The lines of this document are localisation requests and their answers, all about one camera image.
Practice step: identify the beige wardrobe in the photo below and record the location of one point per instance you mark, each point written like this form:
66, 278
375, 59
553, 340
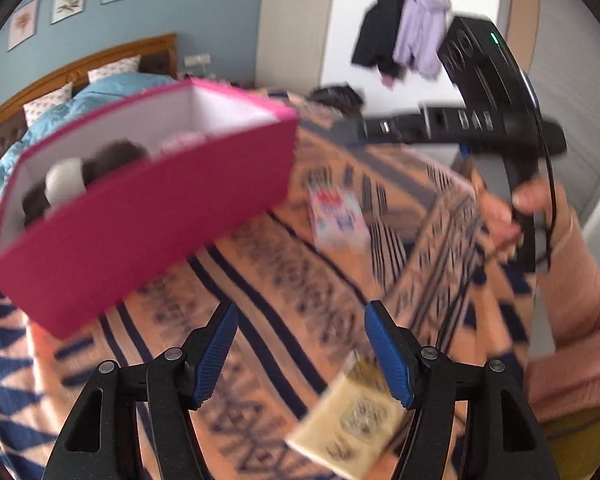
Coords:
300, 20

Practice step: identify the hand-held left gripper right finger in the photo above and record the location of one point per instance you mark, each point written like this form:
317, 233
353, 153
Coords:
387, 355

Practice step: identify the white wall socket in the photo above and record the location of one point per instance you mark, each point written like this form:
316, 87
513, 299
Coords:
197, 60

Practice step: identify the pile of dark clothes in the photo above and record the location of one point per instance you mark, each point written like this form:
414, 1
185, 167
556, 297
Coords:
337, 96

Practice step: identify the purple jacket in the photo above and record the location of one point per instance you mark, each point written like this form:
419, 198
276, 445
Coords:
420, 25

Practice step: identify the person's yellow garment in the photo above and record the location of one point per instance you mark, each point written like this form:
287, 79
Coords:
590, 455

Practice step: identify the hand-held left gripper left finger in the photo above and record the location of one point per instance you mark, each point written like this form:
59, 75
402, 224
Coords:
215, 360

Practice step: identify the pink cardboard box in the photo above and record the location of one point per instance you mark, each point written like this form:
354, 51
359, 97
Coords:
130, 240

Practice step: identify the black jacket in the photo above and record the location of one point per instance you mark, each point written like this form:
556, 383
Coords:
377, 30

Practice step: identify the wooden headboard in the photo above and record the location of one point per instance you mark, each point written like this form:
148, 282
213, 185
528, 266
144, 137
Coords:
105, 55

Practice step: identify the blue floral duvet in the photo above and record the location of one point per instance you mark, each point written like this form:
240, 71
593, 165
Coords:
110, 87

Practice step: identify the small floral packet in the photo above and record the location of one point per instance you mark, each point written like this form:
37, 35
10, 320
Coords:
337, 217

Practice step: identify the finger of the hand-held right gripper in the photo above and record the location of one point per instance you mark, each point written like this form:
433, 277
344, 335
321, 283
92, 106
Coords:
385, 127

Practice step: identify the yellow tissue packet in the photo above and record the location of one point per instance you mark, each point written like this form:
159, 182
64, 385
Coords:
345, 420

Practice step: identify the pink garment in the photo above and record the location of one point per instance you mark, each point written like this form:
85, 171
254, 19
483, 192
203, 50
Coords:
389, 80

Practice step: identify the person's right hand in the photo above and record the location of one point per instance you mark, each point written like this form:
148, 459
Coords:
535, 197

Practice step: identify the pink satin pouch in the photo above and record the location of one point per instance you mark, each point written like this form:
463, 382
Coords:
180, 142

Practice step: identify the brown knitted plush bear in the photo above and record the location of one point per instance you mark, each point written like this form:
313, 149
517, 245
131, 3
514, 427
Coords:
117, 155

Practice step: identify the white dotted pillow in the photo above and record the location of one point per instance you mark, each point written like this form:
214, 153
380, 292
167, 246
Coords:
114, 70
47, 102

